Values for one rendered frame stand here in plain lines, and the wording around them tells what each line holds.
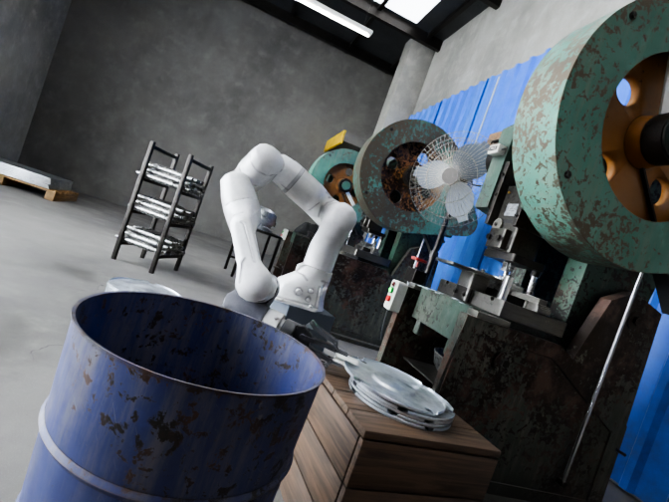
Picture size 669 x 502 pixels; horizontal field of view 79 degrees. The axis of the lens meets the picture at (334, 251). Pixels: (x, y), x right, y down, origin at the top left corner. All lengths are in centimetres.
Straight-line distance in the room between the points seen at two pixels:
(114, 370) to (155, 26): 824
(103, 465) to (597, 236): 131
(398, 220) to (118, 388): 258
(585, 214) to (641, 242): 23
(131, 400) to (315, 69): 822
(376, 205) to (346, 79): 597
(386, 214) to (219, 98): 579
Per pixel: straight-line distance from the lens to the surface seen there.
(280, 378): 90
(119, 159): 828
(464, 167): 259
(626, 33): 153
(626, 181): 160
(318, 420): 114
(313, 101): 843
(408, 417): 107
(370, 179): 292
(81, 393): 64
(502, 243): 174
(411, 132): 307
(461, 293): 170
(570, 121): 135
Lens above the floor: 70
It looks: 1 degrees down
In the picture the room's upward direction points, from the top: 20 degrees clockwise
